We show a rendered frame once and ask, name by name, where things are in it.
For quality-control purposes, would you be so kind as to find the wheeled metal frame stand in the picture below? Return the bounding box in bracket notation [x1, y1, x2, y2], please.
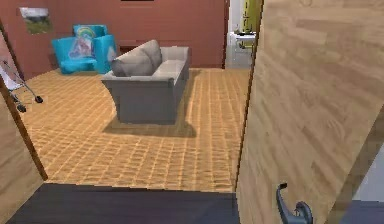
[0, 59, 44, 114]

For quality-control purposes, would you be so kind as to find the grey sofa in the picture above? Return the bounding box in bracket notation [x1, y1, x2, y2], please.
[100, 39, 192, 126]

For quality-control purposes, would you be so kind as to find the light wooden room door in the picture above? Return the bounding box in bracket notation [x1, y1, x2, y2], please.
[235, 0, 384, 224]

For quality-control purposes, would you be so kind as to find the framed landscape picture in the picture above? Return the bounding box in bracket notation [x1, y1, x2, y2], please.
[19, 6, 54, 36]

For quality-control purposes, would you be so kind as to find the dark grey door handle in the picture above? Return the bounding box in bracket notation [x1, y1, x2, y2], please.
[275, 182, 314, 224]

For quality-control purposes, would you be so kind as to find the white table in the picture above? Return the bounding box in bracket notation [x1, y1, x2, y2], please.
[233, 31, 257, 51]

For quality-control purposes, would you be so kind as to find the grey sofa cushion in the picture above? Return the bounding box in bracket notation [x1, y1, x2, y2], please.
[110, 39, 163, 78]

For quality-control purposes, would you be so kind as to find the blue armchair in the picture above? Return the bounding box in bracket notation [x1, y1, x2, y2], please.
[51, 23, 118, 75]

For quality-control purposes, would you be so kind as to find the pastel printed cushion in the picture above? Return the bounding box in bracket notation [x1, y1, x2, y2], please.
[68, 26, 98, 60]

